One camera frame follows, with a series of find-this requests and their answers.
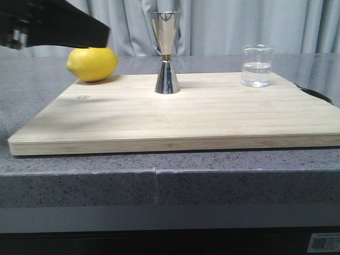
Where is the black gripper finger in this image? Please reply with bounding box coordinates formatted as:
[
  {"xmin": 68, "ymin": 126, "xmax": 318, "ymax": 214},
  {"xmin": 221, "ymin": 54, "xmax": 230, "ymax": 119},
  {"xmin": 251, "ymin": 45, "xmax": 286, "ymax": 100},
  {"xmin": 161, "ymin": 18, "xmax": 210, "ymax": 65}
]
[{"xmin": 1, "ymin": 1, "xmax": 110, "ymax": 50}]

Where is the silver double jigger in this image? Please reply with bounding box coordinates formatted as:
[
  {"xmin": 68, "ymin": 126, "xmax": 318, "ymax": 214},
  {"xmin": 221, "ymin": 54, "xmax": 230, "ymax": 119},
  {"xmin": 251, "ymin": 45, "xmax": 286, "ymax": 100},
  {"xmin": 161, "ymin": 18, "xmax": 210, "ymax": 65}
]
[{"xmin": 150, "ymin": 12, "xmax": 180, "ymax": 95}]

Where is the clear glass beaker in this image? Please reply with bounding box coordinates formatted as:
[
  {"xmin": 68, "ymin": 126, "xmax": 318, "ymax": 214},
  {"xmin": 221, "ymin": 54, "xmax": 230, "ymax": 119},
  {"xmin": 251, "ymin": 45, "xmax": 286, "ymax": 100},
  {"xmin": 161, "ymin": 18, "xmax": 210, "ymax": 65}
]
[{"xmin": 241, "ymin": 44, "xmax": 275, "ymax": 88}]

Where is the yellow lemon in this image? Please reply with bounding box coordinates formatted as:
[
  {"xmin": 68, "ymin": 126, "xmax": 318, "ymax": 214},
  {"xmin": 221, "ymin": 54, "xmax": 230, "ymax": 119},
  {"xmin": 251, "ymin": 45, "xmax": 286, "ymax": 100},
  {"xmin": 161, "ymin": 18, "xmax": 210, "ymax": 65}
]
[{"xmin": 66, "ymin": 47, "xmax": 118, "ymax": 82}]

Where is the grey curtain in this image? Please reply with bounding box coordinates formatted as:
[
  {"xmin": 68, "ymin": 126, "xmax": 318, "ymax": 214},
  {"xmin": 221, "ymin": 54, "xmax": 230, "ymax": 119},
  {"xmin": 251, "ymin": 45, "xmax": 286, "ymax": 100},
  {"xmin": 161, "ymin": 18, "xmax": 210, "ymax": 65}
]
[{"xmin": 0, "ymin": 0, "xmax": 340, "ymax": 58}]

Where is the wooden cutting board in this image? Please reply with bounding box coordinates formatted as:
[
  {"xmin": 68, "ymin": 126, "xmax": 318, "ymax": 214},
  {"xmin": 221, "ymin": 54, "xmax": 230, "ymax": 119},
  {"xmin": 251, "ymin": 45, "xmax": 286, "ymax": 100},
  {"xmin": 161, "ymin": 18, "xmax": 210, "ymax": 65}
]
[{"xmin": 8, "ymin": 72, "xmax": 339, "ymax": 156}]

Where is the white QR code label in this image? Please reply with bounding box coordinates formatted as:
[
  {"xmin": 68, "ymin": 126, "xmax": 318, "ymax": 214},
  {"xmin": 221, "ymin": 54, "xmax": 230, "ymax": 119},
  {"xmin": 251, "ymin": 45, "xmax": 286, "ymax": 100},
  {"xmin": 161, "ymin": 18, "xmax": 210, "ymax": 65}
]
[{"xmin": 307, "ymin": 233, "xmax": 339, "ymax": 253}]

